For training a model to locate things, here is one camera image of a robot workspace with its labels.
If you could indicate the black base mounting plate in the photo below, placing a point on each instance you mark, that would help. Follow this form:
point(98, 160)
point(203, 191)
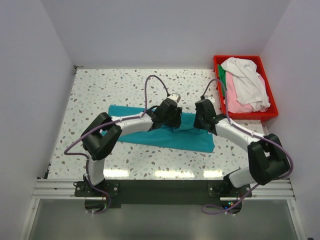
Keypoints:
point(114, 193)

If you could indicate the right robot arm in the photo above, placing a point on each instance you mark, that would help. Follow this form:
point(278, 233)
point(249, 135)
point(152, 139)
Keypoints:
point(267, 160)

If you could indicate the pink t shirt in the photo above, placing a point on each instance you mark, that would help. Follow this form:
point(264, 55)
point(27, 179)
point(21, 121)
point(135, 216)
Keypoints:
point(233, 105)

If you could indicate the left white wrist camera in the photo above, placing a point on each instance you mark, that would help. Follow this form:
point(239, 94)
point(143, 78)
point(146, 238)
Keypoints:
point(176, 97)

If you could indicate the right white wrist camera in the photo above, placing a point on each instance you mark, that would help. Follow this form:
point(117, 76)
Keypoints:
point(212, 99)

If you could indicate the teal t shirt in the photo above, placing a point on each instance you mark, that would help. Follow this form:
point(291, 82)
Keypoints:
point(186, 137)

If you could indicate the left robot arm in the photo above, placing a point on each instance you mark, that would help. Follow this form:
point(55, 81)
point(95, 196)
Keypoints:
point(101, 136)

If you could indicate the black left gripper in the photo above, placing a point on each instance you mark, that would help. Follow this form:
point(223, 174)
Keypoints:
point(176, 122)

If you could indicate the green t shirt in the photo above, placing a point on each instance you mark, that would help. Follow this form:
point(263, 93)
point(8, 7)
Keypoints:
point(222, 77)

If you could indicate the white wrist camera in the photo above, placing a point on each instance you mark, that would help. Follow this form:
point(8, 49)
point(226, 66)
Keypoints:
point(212, 99)
point(176, 97)

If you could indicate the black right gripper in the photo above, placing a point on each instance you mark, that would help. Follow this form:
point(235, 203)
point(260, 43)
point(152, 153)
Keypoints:
point(195, 123)

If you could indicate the white t shirt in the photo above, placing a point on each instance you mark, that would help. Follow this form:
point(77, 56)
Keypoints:
point(249, 85)

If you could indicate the red plastic bin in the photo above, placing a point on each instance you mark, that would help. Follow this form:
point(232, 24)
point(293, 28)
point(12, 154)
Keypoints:
point(272, 111)

